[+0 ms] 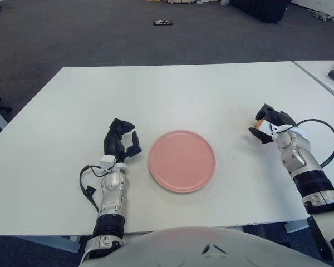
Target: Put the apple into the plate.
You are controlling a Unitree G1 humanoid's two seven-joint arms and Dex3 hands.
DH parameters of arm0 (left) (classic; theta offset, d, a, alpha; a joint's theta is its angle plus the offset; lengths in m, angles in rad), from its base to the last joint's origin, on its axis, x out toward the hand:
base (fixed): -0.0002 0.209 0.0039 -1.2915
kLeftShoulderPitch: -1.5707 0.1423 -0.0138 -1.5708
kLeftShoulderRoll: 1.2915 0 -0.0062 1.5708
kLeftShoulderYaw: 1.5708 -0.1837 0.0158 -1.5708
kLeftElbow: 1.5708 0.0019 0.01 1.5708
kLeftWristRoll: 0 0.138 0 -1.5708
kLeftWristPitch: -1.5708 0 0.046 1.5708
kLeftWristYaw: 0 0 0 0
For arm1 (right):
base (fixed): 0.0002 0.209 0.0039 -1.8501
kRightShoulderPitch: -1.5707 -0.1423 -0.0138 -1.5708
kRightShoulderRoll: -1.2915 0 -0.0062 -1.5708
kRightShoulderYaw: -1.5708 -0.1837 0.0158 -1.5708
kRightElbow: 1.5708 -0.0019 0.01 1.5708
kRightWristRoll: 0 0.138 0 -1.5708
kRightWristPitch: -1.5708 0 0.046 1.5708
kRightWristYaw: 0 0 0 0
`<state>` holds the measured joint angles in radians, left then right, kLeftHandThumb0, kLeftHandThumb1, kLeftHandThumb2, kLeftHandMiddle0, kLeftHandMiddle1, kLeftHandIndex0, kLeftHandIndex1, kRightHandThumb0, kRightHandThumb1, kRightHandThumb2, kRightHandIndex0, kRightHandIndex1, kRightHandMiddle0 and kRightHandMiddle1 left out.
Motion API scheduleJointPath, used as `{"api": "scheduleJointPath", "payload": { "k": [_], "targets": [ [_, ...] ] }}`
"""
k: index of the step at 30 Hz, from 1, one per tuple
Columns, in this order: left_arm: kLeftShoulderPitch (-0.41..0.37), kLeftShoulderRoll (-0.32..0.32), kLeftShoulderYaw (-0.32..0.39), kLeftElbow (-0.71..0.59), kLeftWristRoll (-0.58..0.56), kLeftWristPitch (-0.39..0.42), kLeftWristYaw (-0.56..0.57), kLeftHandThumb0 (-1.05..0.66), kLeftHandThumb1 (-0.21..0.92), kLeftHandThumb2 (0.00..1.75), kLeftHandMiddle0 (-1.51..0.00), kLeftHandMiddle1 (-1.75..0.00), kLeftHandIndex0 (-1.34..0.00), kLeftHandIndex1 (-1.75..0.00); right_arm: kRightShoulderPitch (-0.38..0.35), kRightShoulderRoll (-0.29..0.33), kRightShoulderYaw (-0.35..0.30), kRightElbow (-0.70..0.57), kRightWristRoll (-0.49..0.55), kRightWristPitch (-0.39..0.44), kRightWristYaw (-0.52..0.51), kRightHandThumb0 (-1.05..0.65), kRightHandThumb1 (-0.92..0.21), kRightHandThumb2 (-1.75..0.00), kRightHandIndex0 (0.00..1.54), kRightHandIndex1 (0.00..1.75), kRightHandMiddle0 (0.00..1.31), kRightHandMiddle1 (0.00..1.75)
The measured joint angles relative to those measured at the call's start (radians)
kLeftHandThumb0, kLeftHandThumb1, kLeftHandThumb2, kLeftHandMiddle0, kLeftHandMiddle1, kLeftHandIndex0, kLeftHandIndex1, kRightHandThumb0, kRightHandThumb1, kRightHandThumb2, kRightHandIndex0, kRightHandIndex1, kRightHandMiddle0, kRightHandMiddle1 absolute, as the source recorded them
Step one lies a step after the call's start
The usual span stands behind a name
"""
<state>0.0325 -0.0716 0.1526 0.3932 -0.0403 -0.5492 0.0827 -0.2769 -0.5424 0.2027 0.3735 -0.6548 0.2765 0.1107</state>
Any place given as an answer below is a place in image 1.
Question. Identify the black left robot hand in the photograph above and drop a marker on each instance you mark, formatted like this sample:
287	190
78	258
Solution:
114	143

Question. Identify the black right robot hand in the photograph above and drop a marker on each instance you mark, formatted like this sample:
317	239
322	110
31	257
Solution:
282	119

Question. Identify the red yellow apple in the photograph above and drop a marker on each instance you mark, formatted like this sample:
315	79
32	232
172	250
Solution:
259	124

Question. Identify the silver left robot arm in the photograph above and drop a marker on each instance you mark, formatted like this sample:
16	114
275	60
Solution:
111	185

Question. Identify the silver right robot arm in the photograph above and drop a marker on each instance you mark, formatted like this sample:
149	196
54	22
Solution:
295	155

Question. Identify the pink round plate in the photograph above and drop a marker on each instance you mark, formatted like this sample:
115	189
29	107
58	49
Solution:
182	161

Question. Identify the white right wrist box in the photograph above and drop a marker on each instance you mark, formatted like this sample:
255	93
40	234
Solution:
267	127

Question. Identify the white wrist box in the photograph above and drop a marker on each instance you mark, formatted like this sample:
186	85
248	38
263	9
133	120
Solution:
267	127
106	162

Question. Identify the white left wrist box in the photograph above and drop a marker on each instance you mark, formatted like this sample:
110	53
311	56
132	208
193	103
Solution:
106	162

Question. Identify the white side table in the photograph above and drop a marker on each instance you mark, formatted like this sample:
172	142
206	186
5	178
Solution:
317	72

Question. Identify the large black case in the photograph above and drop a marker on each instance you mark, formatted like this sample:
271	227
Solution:
261	9

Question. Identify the small grey robot toy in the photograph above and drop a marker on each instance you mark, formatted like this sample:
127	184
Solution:
323	15

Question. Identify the grey robot torso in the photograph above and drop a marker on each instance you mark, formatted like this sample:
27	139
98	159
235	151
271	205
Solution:
183	247

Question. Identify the small dark floor object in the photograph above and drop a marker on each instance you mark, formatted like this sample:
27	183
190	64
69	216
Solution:
162	22

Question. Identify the wooden pallet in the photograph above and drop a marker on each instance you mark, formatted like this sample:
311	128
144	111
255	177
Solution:
179	1

